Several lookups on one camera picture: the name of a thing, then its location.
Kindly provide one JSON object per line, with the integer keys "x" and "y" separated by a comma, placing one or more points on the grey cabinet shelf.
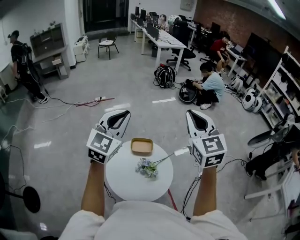
{"x": 48, "y": 47}

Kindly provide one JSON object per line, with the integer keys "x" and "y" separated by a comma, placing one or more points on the person's white shirt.
{"x": 152, "y": 222}

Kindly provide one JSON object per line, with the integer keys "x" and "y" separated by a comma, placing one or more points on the large black screen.
{"x": 262, "y": 50}

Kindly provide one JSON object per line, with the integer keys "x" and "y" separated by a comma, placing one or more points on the dark door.
{"x": 105, "y": 14}

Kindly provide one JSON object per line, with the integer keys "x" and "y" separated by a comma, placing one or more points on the white power strip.
{"x": 100, "y": 97}

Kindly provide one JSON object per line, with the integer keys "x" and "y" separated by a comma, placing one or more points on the white and black round backpack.
{"x": 250, "y": 100}

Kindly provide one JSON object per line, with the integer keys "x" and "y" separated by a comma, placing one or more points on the black chair with cushion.
{"x": 107, "y": 44}

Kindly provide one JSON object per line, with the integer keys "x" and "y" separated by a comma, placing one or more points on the white shelving unit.
{"x": 283, "y": 89}

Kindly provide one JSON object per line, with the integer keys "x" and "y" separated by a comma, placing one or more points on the black office chair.
{"x": 181, "y": 35}

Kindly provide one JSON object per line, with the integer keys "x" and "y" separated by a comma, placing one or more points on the black floor fan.
{"x": 31, "y": 199}

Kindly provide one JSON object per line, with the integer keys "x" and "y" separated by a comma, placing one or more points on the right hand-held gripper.
{"x": 209, "y": 150}

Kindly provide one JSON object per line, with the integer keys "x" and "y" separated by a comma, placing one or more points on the white stool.
{"x": 2, "y": 93}

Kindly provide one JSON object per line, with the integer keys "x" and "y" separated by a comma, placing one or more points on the ceiling light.
{"x": 277, "y": 9}

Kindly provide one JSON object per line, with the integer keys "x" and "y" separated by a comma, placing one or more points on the white drawer unit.
{"x": 80, "y": 48}

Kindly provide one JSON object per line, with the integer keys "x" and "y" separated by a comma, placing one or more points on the white desk by brick wall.
{"x": 236, "y": 57}

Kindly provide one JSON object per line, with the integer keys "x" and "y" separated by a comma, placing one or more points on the white wall box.
{"x": 187, "y": 4}

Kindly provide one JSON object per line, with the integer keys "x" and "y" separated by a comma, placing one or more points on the pale blue artificial flower bunch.
{"x": 147, "y": 168}

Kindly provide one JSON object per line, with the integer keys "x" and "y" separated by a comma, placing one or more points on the brown rectangular tray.
{"x": 141, "y": 147}

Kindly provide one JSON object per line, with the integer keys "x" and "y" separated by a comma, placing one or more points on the white frame table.
{"x": 290, "y": 192}

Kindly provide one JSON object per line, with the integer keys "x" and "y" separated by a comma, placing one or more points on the round white table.
{"x": 126, "y": 178}

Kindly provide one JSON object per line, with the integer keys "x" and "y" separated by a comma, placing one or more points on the person's right forearm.
{"x": 206, "y": 192}

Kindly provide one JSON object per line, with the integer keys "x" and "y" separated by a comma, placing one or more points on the white counter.
{"x": 7, "y": 75}

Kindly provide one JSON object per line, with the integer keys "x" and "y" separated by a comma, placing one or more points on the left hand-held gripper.
{"x": 100, "y": 145}

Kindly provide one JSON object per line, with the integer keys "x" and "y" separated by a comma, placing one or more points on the long white desk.
{"x": 168, "y": 42}

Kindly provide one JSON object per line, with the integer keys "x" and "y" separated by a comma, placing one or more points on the open laptop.
{"x": 237, "y": 49}

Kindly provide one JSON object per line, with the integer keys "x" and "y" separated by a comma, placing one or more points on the person's left forearm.
{"x": 93, "y": 189}

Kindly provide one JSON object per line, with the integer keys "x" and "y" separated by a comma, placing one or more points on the open black bag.
{"x": 187, "y": 93}

